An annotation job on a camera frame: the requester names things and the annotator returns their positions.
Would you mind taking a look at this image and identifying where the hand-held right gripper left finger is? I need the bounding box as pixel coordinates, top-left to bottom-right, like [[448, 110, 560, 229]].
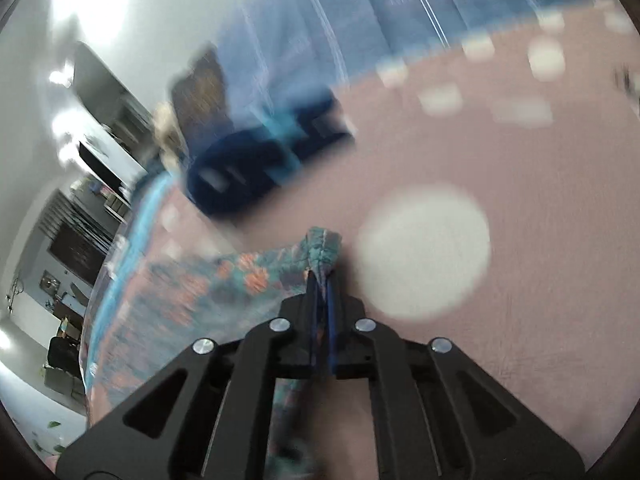
[[55, 270, 322, 480]]

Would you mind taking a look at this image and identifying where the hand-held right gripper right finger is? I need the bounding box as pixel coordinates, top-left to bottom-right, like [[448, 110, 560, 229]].
[[326, 272, 586, 480]]

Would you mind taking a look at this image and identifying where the teal orange floral garment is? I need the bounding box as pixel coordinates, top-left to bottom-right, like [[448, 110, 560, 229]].
[[85, 226, 346, 480]]

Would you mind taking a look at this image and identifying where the dark blue cloth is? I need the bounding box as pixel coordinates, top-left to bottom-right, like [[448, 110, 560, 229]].
[[185, 85, 357, 218]]

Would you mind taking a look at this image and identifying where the beige soft object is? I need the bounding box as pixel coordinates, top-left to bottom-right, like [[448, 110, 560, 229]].
[[152, 101, 187, 173]]

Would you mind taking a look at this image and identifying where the dark cabinet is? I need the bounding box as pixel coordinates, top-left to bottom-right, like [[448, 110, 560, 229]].
[[49, 222, 109, 287]]

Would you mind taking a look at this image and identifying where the dark patterned cushion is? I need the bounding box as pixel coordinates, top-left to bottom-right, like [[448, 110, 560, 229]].
[[169, 44, 237, 161]]

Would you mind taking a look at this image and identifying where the pink dotted bed sheet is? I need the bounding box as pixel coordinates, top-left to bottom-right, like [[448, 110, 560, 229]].
[[85, 0, 640, 466]]

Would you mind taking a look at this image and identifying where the black chair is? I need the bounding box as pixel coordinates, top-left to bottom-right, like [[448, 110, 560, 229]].
[[46, 336, 82, 377]]

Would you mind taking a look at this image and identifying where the dark wardrobe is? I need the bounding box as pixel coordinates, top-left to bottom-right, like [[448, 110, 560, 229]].
[[72, 41, 157, 142]]

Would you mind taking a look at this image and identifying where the blue checked curtain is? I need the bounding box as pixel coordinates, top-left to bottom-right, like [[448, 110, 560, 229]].
[[215, 0, 601, 92]]

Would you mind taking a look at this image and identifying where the black wall television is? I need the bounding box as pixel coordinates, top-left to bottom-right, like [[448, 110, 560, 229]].
[[78, 141, 124, 187]]

